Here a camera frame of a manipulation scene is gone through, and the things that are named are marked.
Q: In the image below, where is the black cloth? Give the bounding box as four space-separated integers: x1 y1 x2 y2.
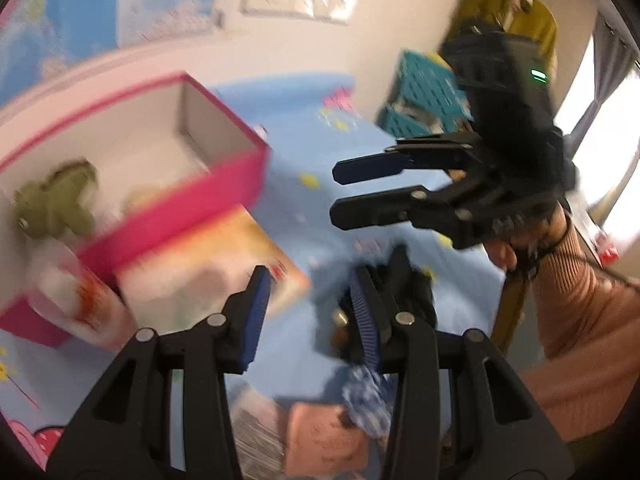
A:
332 260 438 361

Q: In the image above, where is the teal plastic basket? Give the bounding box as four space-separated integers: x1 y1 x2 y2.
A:
377 49 476 138

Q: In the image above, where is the wooden furniture leg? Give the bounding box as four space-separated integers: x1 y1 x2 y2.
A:
492 275 528 356

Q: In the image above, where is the white printed packet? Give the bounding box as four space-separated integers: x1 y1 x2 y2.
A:
232 390 296 480

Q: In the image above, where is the grey curtain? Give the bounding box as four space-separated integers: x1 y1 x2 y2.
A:
565 12 636 156

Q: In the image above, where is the yellow chair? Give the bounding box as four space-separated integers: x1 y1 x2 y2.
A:
452 0 558 71

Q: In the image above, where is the colourful wall map poster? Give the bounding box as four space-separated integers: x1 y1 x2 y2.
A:
0 0 223 86

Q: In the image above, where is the white bottle with red label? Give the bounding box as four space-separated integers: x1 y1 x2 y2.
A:
30 250 141 351

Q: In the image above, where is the person's right forearm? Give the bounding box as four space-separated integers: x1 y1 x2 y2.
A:
515 220 640 441

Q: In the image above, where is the person's right hand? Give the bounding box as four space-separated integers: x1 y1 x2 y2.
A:
485 205 571 281

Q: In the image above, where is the blue patterned cloth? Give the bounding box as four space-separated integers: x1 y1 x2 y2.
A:
342 365 401 436

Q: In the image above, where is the bright window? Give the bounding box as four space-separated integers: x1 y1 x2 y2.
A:
555 60 640 231

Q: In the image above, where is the green plush toy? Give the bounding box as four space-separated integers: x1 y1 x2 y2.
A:
12 160 101 241

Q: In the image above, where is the pink cardboard box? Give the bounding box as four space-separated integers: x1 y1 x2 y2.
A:
0 72 271 348

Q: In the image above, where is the blue cartoon printed bedsheet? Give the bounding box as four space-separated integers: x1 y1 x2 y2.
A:
0 77 506 480

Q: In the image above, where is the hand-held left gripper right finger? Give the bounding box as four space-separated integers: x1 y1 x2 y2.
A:
349 245 576 480

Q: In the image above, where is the pink packet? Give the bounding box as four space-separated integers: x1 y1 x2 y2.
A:
285 402 371 476

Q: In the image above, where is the pastel tissue pack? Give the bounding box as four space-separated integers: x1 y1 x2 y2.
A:
117 205 311 336

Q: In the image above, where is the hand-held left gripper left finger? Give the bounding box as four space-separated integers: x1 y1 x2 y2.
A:
45 265 273 480

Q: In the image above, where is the black hair tie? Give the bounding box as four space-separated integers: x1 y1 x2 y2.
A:
520 215 573 281

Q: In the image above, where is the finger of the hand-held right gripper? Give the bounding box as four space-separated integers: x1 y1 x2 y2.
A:
332 132 483 186
330 185 488 251

